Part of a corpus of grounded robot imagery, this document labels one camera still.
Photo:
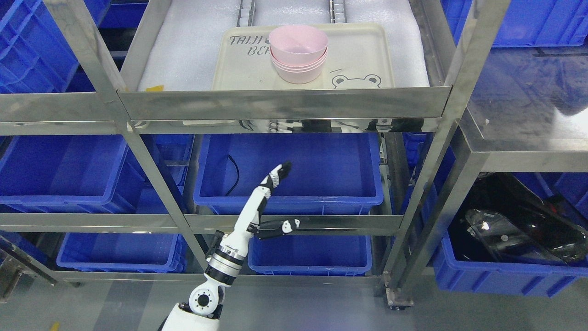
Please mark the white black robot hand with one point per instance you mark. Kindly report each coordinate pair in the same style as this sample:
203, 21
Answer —
248, 222

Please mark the pink plastic bowl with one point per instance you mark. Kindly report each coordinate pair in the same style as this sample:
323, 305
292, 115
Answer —
297, 44

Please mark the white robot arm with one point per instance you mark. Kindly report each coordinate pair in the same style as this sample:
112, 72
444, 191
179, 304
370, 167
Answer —
204, 307

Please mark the stack of pink bowls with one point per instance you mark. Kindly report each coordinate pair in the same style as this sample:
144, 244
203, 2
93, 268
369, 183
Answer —
299, 74

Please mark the stainless steel shelf rack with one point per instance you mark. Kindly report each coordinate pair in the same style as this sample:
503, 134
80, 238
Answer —
111, 109

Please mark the blue plastic bin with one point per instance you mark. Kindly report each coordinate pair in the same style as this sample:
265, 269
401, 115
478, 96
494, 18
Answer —
332, 173
311, 255
135, 253
92, 173
520, 279

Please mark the cream frog tray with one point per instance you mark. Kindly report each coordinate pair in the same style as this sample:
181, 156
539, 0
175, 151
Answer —
358, 58

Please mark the black motorcycle helmet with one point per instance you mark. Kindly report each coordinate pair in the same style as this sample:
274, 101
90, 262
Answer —
503, 221

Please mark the stainless steel table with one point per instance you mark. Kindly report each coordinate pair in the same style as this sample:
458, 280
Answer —
528, 110

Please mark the blue plastic crate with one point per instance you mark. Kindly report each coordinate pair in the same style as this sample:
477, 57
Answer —
519, 24

